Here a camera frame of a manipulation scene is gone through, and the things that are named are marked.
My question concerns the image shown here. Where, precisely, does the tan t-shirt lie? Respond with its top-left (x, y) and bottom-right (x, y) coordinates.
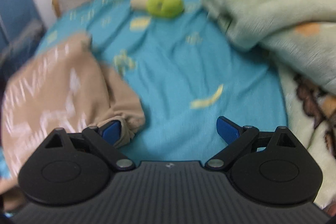
top-left (0, 33), bottom-right (146, 212)

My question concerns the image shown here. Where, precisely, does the blue folding chair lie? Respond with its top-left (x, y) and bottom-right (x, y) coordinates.
top-left (1, 0), bottom-right (46, 81)

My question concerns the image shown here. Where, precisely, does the teal patterned bed sheet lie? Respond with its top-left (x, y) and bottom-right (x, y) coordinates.
top-left (31, 0), bottom-right (287, 162)

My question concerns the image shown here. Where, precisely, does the green fleece blanket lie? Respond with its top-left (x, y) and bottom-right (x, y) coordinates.
top-left (202, 0), bottom-right (335, 215)

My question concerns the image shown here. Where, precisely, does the green cream plush toy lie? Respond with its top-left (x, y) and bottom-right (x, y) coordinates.
top-left (130, 0), bottom-right (185, 18)

